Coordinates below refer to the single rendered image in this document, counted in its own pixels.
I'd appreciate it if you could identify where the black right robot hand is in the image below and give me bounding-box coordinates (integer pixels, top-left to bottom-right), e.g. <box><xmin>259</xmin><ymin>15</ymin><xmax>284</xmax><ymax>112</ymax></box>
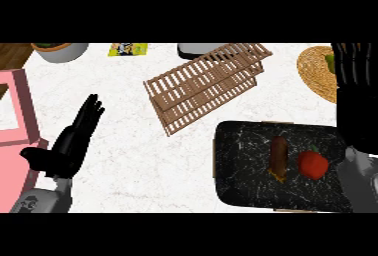
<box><xmin>331</xmin><ymin>42</ymin><xmax>378</xmax><ymax>156</ymax></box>

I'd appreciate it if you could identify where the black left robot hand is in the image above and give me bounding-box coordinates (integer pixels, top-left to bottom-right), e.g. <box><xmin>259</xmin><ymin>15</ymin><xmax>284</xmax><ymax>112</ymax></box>
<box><xmin>19</xmin><ymin>93</ymin><xmax>107</xmax><ymax>180</ymax></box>

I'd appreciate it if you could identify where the brown sweet potato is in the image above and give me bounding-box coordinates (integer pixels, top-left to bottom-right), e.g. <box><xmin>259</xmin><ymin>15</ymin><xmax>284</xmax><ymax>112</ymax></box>
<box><xmin>268</xmin><ymin>135</ymin><xmax>290</xmax><ymax>184</ymax></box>

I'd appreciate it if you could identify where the black marble tray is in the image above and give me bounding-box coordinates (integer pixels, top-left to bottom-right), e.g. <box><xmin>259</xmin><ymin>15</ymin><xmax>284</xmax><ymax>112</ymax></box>
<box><xmin>211</xmin><ymin>120</ymin><xmax>355</xmax><ymax>214</ymax></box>

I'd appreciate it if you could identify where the wooden tiered shelf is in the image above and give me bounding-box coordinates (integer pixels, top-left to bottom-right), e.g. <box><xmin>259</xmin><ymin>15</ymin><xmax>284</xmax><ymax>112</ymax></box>
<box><xmin>142</xmin><ymin>42</ymin><xmax>275</xmax><ymax>137</ymax></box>

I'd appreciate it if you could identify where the pink open cabinet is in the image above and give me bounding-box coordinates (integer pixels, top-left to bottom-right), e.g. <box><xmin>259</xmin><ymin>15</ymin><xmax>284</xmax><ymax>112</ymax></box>
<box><xmin>0</xmin><ymin>68</ymin><xmax>50</xmax><ymax>214</ymax></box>

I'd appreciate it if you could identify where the round wicker placemat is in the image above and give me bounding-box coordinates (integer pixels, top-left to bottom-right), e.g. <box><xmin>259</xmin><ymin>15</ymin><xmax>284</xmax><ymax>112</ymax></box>
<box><xmin>296</xmin><ymin>45</ymin><xmax>340</xmax><ymax>104</ymax></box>

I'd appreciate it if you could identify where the green vegetable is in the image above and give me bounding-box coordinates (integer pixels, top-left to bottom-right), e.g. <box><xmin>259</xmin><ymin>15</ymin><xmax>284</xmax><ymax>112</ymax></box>
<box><xmin>324</xmin><ymin>53</ymin><xmax>337</xmax><ymax>75</ymax></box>

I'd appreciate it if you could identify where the brown wooden board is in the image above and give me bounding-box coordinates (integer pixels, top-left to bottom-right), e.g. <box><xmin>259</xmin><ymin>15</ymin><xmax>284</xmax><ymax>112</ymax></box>
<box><xmin>0</xmin><ymin>42</ymin><xmax>37</xmax><ymax>71</ymax></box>

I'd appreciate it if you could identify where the yellow printed packet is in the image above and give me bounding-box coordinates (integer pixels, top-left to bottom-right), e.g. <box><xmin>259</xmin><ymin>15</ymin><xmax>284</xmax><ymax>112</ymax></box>
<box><xmin>107</xmin><ymin>42</ymin><xmax>149</xmax><ymax>57</ymax></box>

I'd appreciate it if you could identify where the grey appliance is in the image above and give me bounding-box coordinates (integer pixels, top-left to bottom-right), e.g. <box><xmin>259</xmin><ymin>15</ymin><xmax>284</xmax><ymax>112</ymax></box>
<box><xmin>176</xmin><ymin>42</ymin><xmax>229</xmax><ymax>61</ymax></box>

